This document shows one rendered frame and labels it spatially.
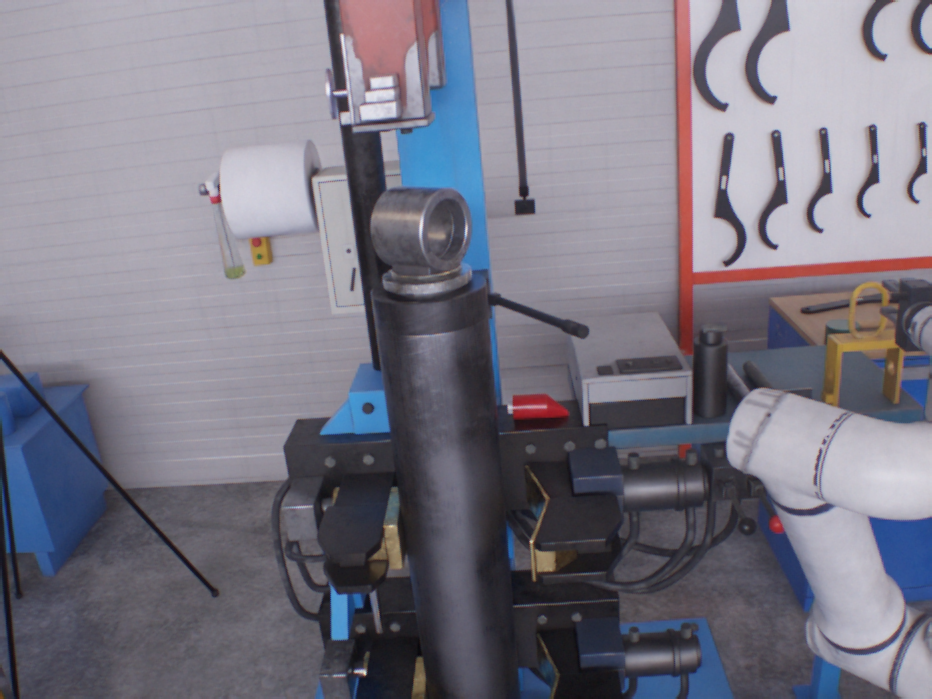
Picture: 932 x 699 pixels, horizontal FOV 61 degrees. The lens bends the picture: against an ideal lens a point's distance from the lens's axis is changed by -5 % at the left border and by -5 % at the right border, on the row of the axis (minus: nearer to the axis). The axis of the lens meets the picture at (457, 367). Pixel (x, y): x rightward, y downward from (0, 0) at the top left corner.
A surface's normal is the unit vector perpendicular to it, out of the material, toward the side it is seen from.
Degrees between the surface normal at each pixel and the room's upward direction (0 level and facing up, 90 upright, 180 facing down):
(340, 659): 0
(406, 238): 87
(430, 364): 90
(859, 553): 98
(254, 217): 116
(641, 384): 90
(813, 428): 37
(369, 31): 90
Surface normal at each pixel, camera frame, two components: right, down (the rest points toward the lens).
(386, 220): -0.60, 0.01
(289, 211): 0.00, 0.65
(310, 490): -0.10, -0.93
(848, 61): -0.04, 0.37
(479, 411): 0.70, 0.20
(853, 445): -0.54, -0.51
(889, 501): -0.25, 0.51
